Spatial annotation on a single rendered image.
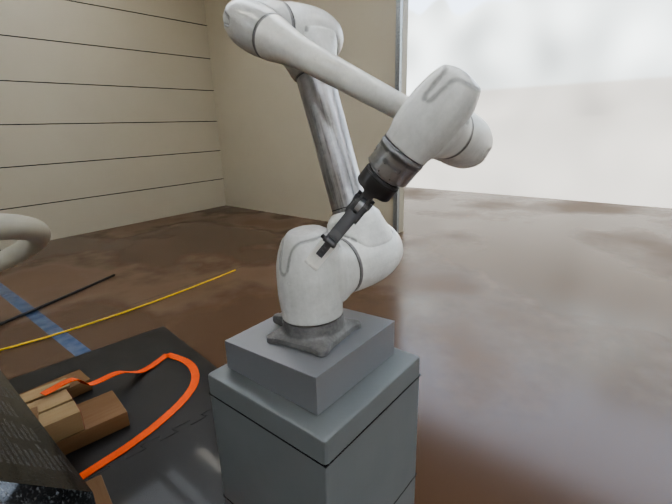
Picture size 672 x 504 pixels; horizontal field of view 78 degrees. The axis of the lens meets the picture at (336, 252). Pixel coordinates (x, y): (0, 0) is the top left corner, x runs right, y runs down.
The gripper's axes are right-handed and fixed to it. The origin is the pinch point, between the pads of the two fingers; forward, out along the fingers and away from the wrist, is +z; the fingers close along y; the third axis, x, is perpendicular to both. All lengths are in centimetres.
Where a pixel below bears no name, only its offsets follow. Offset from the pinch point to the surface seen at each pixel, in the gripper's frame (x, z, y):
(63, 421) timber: -41, 162, -27
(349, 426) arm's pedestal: 27.9, 23.5, 10.5
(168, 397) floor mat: -15, 166, -70
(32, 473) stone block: -18, 69, 32
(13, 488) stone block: -18, 65, 38
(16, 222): -29, 0, 43
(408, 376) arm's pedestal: 37.6, 19.6, -12.5
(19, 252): -35, 16, 33
